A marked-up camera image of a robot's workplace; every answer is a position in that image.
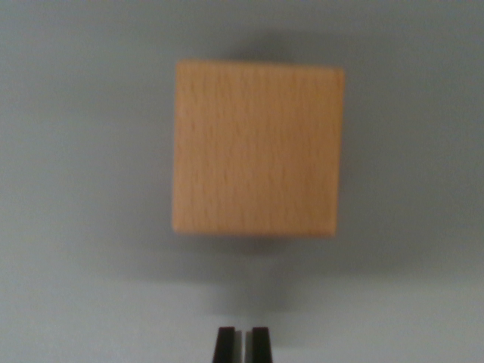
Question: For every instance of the light wooden cube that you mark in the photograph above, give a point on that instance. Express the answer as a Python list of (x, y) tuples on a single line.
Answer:
[(257, 151)]

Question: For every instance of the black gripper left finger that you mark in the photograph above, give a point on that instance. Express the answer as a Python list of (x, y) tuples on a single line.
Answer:
[(225, 346)]

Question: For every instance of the white plastic tray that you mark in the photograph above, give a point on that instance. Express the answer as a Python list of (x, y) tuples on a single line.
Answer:
[(75, 189)]

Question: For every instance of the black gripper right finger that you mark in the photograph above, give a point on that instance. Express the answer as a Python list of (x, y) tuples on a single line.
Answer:
[(261, 346)]

